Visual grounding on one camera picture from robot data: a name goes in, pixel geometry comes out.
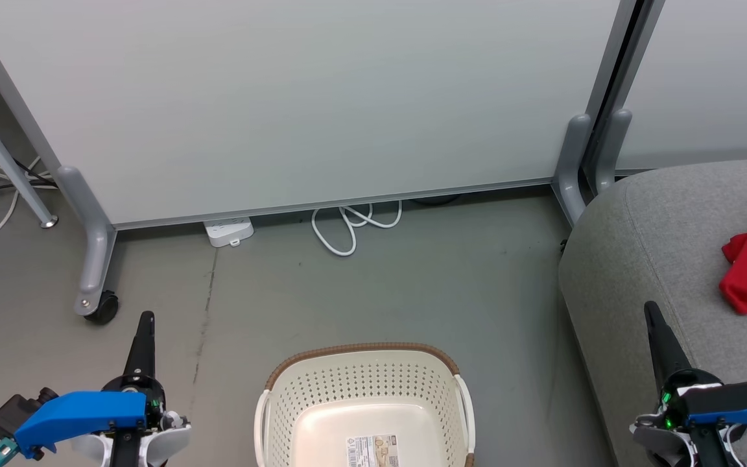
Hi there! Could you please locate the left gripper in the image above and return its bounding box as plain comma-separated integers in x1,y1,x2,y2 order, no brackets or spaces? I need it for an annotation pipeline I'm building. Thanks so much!
69,311,193,467

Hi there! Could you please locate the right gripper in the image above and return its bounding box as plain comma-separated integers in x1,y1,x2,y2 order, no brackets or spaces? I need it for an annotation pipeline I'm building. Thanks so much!
630,300,747,467

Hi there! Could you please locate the cream perforated laundry basket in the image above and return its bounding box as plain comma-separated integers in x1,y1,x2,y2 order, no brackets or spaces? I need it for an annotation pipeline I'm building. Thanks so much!
254,342,476,467

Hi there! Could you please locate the printed basket label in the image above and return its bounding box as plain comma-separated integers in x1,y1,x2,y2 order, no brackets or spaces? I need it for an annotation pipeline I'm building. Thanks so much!
346,435,400,467

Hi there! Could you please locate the black caster wheel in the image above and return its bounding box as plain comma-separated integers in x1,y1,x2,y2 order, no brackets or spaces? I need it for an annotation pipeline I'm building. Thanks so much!
84,291,119,325

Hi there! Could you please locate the grey fabric sofa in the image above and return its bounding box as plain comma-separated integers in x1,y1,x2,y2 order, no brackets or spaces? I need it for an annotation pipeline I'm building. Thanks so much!
558,159,747,467

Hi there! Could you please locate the grey partition leg with caster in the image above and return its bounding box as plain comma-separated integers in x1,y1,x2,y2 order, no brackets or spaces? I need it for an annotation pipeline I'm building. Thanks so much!
56,165,118,317

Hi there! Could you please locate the small white power strip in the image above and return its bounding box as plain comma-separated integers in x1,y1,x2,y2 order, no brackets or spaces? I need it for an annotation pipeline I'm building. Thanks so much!
204,216,254,248

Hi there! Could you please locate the grey metal table leg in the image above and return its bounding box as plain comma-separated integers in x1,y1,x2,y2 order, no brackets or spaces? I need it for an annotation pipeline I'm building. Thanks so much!
0,78,58,229

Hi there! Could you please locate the narrow white partition panel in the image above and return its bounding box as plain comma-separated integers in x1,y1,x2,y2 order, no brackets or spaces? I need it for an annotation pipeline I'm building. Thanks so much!
613,0,747,173

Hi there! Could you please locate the large white partition panel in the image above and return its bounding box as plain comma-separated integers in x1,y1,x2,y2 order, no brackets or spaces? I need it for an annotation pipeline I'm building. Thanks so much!
0,0,637,231

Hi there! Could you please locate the blue left camera mount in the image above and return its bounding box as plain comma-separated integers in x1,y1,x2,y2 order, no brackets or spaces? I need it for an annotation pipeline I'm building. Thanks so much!
14,390,148,460

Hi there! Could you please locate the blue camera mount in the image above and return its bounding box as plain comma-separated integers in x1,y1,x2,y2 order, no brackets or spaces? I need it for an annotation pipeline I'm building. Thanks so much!
14,390,148,460
682,381,747,432

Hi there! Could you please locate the blue right camera mount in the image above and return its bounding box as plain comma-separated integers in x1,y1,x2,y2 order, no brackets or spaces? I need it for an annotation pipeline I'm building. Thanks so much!
682,381,747,432

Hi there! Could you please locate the white looped floor cable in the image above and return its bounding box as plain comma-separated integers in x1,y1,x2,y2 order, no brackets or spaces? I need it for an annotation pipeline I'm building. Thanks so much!
311,200,403,257

